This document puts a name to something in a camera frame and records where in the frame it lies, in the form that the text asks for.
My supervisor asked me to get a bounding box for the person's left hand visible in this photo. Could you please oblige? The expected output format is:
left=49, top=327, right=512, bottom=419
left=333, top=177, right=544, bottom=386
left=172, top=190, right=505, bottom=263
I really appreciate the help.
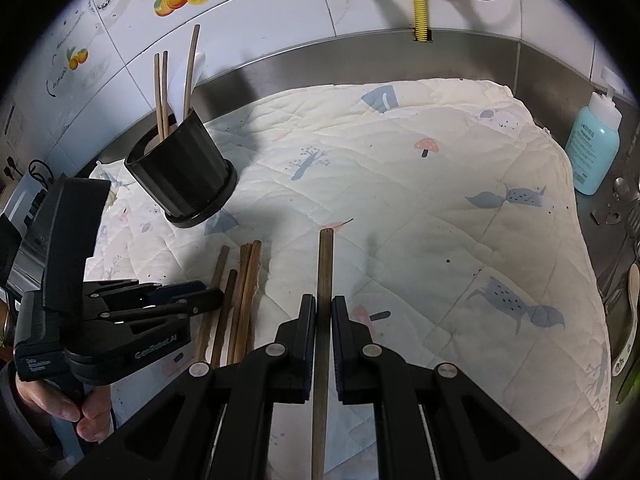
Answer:
left=14, top=378, right=112, bottom=442

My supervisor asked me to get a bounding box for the white quilted patterned cloth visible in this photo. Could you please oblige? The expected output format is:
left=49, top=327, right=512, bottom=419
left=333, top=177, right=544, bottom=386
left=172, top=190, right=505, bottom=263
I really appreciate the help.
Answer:
left=85, top=79, right=611, bottom=477

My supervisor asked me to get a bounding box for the black utensil holder cup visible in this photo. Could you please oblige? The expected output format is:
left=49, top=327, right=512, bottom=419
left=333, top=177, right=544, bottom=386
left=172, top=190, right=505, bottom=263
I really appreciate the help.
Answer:
left=125, top=110, right=239, bottom=229

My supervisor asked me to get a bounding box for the white plastic spoon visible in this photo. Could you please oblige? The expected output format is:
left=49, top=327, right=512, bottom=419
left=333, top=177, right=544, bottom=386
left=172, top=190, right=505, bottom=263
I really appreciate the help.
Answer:
left=167, top=49, right=207, bottom=122

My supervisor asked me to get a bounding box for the teal soap pump bottle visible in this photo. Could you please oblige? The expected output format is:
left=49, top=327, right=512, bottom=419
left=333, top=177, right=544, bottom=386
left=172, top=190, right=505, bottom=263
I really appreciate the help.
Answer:
left=565, top=66, right=624, bottom=196

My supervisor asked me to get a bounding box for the yellow corrugated gas hose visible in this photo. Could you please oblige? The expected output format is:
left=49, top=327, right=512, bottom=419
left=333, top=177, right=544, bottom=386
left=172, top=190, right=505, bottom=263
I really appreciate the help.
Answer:
left=409, top=0, right=434, bottom=44

